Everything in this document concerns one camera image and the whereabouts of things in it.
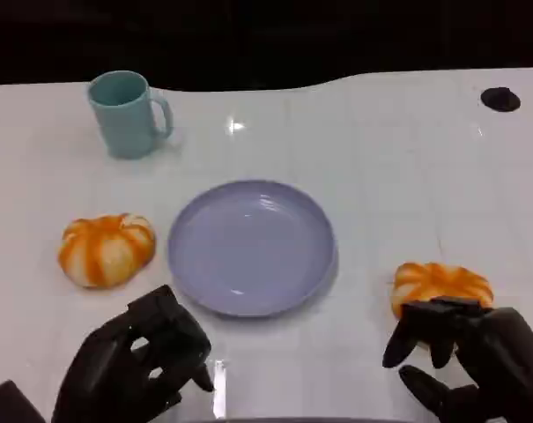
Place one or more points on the pale green mug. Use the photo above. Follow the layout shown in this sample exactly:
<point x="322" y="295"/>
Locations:
<point x="123" y="119"/>

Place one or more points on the orange white toy bread roll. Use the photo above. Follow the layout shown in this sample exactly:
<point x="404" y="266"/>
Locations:
<point x="105" y="251"/>
<point x="440" y="282"/>

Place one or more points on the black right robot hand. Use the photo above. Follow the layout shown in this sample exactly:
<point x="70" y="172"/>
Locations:
<point x="504" y="352"/>

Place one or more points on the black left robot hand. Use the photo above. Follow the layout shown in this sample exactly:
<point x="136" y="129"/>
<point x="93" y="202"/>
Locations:
<point x="116" y="365"/>

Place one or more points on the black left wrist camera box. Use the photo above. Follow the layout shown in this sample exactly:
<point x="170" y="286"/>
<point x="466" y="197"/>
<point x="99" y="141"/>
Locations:
<point x="10" y="403"/>

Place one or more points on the lilac plate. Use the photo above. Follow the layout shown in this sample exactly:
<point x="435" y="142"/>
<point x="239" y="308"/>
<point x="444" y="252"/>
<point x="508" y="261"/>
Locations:
<point x="252" y="248"/>

